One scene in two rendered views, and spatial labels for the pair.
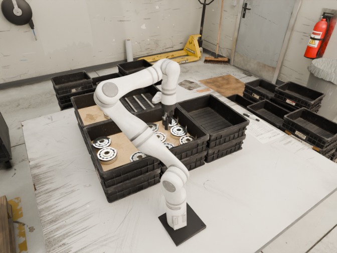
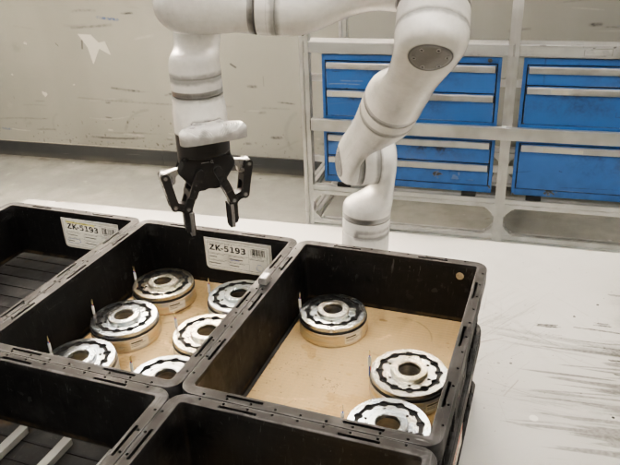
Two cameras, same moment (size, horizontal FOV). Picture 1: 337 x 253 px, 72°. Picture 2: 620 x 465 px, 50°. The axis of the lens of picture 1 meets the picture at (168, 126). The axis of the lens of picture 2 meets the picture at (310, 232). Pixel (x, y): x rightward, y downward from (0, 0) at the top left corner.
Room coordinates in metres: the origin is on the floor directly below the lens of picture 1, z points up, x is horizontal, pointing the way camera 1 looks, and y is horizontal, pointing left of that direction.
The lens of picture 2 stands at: (1.46, 0.79, 1.41)
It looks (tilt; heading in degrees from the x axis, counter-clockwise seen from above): 26 degrees down; 230
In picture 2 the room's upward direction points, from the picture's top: 2 degrees counter-clockwise
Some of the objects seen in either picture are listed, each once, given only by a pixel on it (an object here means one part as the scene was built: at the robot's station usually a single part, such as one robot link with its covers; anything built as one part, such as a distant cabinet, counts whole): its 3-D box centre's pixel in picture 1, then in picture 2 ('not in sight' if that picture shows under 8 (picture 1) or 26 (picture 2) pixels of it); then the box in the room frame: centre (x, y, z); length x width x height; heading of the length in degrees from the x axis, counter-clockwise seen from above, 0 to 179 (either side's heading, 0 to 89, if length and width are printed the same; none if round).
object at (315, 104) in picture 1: (292, 109); not in sight; (2.19, -1.37, 0.37); 0.42 x 0.34 x 0.46; 32
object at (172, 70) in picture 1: (170, 77); (193, 34); (0.99, 0.00, 1.27); 0.09 x 0.07 x 0.15; 42
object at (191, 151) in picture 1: (168, 132); (161, 321); (1.10, 0.00, 0.87); 0.40 x 0.30 x 0.11; 29
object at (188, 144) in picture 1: (169, 125); (157, 292); (1.10, 0.00, 0.92); 0.40 x 0.30 x 0.02; 29
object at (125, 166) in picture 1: (119, 141); (353, 326); (0.95, 0.26, 0.92); 0.40 x 0.30 x 0.02; 29
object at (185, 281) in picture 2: (188, 141); (162, 283); (1.03, -0.11, 0.86); 0.10 x 0.10 x 0.01
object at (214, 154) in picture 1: (207, 132); not in sight; (1.24, -0.27, 0.76); 0.40 x 0.30 x 0.12; 29
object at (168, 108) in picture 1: (168, 108); (204, 156); (0.99, 0.00, 1.10); 0.08 x 0.08 x 0.09
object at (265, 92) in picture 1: (262, 99); not in sight; (2.52, -1.15, 0.31); 0.40 x 0.30 x 0.34; 33
